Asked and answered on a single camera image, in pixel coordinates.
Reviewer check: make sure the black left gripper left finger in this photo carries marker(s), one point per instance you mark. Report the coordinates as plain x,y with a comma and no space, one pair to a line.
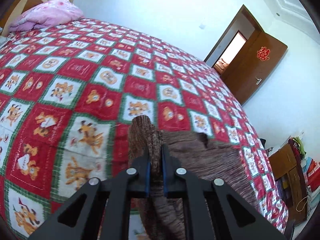
101,208

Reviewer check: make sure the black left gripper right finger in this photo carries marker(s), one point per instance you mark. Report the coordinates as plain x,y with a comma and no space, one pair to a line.
212,209

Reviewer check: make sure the brown knitted sweater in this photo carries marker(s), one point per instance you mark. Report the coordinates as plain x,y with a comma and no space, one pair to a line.
163,218

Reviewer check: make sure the clothes pile on cabinet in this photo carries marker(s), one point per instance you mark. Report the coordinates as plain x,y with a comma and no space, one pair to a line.
310,171

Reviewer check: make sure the wooden cabinet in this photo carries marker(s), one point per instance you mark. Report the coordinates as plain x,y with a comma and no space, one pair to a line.
290,182

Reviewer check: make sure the red checkered cartoon bedspread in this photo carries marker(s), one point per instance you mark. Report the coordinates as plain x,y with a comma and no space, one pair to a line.
68,96

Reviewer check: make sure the brown wooden door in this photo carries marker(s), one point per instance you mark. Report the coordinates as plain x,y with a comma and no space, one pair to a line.
245,74

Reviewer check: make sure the red door decoration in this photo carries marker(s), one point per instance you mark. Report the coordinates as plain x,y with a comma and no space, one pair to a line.
263,54

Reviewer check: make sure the pink pillow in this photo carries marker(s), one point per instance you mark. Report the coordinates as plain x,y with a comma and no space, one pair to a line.
46,15

